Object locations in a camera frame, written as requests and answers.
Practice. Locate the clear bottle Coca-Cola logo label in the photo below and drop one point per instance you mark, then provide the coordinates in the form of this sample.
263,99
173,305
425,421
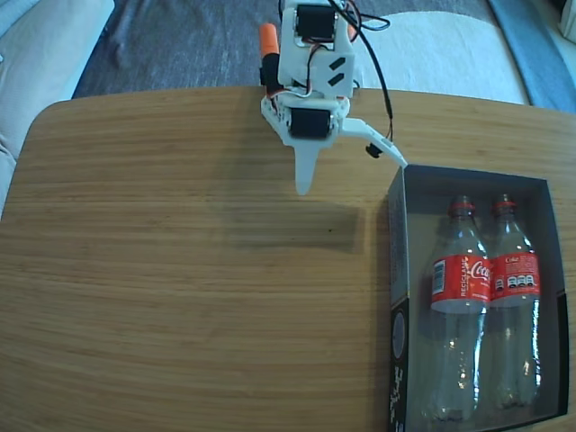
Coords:
459,283

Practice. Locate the clear bottle red label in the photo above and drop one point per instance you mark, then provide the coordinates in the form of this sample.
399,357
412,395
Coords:
517,279

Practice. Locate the grey cardboard box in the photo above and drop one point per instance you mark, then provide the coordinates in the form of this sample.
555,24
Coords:
414,216

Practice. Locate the orange and black clamp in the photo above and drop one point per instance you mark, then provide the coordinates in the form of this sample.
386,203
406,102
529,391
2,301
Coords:
269,38

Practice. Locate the dark grey rug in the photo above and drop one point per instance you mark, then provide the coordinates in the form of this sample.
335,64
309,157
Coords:
180,45

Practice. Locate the white cloth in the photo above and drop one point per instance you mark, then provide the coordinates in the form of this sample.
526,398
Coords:
450,58

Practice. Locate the grey-blue fabric strip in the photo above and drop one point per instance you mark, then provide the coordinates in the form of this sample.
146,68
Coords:
540,67

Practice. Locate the white sofa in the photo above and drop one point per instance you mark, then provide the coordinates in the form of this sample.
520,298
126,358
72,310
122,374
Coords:
36,67

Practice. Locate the pale cushion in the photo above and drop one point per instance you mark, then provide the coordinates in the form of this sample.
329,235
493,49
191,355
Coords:
568,20

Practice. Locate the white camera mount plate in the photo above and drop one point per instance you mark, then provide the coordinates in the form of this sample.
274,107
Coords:
360,127

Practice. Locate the small black camera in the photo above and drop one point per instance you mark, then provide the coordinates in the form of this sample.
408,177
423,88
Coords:
373,150

